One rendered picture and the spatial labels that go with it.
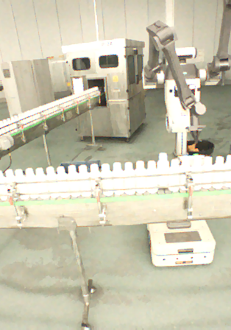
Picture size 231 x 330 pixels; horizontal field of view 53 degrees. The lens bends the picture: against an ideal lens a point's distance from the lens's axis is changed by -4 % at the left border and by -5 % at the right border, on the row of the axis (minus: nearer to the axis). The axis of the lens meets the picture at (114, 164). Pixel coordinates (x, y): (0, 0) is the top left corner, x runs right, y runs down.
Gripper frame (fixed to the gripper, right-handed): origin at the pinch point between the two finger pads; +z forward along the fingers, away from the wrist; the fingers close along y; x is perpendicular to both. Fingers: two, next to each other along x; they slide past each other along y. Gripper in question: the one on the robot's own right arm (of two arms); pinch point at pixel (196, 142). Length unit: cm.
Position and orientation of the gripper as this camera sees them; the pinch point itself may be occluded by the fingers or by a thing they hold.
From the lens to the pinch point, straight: 142.7
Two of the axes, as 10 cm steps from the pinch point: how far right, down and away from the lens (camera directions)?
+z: 0.8, 10.0, 0.5
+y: 9.9, -0.7, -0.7
